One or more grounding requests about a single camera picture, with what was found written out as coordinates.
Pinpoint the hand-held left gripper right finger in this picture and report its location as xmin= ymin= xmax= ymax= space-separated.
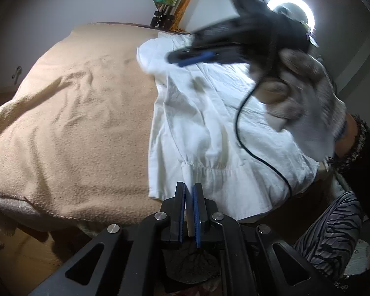
xmin=193 ymin=183 xmax=336 ymax=296

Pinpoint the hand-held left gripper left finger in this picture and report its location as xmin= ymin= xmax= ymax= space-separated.
xmin=28 ymin=182 xmax=186 ymax=296

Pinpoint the white garment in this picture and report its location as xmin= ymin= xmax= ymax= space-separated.
xmin=136 ymin=32 xmax=321 ymax=216

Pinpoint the person's right forearm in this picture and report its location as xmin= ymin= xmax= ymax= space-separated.
xmin=327 ymin=113 xmax=370 ymax=213

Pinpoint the person's right hand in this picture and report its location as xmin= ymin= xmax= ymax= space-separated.
xmin=252 ymin=49 xmax=348 ymax=162

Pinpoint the orange floral cloth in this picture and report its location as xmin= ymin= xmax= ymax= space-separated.
xmin=172 ymin=0 xmax=202 ymax=32

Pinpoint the beige blanket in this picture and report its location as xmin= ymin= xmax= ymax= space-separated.
xmin=0 ymin=21 xmax=192 ymax=224

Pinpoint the person's leg in striped pants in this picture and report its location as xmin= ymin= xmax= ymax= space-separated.
xmin=292 ymin=191 xmax=370 ymax=282

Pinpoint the white ring light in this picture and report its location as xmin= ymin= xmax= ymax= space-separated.
xmin=266 ymin=0 xmax=317 ymax=39

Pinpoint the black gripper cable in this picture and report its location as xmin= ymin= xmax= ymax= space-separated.
xmin=235 ymin=32 xmax=294 ymax=198

